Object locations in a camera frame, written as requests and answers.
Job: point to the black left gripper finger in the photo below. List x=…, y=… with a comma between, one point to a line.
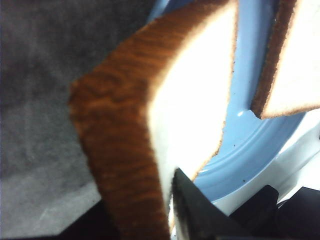
x=196, y=218

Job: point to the white bread slice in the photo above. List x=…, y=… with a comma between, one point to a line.
x=110, y=109
x=289, y=82

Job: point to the blue plastic plate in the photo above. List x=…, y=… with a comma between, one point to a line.
x=240, y=140

